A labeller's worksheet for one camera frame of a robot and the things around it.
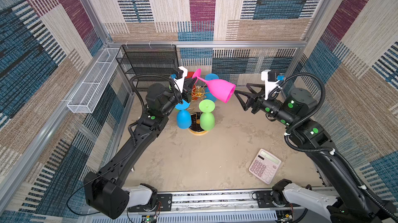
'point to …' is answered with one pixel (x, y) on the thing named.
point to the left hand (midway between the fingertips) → (196, 75)
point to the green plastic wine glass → (207, 119)
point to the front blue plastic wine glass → (184, 118)
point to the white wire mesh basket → (88, 95)
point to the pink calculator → (265, 165)
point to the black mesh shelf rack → (147, 64)
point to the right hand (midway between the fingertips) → (241, 91)
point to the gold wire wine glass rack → (197, 94)
